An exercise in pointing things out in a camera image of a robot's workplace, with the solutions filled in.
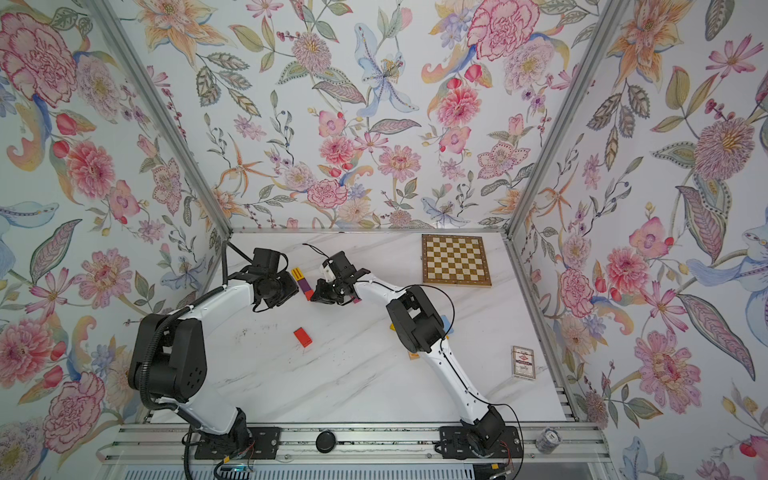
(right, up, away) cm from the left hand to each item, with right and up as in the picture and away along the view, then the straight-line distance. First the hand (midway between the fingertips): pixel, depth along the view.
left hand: (303, 285), depth 94 cm
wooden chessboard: (+51, +7, +16) cm, 54 cm away
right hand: (+1, -4, +7) cm, 8 cm away
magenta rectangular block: (+16, -6, +7) cm, 19 cm away
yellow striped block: (-5, +3, +12) cm, 13 cm away
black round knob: (+11, -37, -21) cm, 44 cm away
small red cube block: (0, -4, +7) cm, 8 cm away
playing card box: (+65, -21, -8) cm, 69 cm away
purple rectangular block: (-2, -1, +10) cm, 10 cm away
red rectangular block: (0, -16, -2) cm, 16 cm away
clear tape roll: (+65, -35, -23) cm, 77 cm away
